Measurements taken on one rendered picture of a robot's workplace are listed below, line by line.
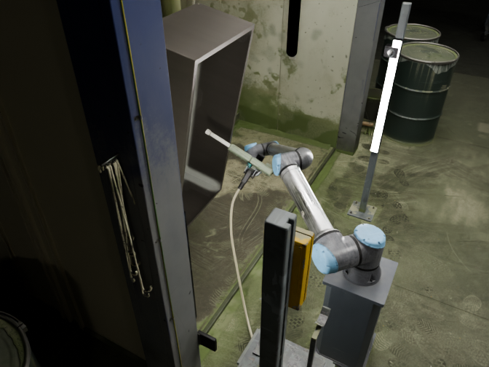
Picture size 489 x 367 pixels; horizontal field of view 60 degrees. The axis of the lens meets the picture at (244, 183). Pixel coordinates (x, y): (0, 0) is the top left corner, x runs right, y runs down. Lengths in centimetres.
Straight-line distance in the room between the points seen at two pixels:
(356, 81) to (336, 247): 227
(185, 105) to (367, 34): 222
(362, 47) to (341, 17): 30
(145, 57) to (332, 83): 305
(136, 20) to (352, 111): 318
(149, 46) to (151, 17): 7
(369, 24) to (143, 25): 287
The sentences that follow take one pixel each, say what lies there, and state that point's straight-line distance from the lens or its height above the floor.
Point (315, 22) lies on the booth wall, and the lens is 398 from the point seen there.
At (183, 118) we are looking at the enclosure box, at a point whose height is 134.
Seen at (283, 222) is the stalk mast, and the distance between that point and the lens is 97.
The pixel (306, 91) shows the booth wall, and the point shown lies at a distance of 421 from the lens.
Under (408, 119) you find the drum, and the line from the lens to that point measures 456.
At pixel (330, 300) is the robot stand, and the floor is 51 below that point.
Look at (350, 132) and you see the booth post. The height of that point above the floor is 26.
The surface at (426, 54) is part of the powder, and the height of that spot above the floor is 86.
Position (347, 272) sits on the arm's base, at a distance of 224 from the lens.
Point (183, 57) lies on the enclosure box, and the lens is 191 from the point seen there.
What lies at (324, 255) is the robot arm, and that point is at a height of 88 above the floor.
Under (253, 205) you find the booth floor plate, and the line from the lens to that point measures 352.
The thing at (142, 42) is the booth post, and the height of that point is 193.
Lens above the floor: 228
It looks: 37 degrees down
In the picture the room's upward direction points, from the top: straight up
